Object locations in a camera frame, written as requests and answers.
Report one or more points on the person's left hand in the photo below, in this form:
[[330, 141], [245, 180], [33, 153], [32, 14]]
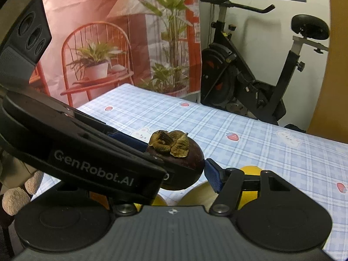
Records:
[[16, 201]]

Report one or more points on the blue checked tablecloth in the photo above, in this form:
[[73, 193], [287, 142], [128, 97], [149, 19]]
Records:
[[190, 119]]

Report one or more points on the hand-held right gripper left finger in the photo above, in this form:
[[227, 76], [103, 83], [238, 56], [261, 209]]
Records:
[[123, 209]]

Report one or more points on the yellow-green citrus fruit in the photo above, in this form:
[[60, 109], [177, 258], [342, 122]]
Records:
[[195, 198]]

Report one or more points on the large yellow lemon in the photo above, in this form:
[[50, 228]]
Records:
[[251, 170], [160, 201]]

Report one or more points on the black exercise bike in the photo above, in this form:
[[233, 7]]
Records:
[[225, 70]]

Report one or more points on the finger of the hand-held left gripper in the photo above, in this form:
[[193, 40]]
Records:
[[127, 140], [156, 179]]

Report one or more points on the dark purple mangosteen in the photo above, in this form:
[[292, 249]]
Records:
[[187, 165]]

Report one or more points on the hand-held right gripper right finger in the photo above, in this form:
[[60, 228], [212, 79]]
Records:
[[213, 178]]

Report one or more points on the brown wooden door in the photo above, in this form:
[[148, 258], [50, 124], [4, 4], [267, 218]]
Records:
[[337, 87]]

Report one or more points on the pink printed backdrop cloth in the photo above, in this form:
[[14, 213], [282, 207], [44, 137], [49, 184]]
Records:
[[81, 5]]

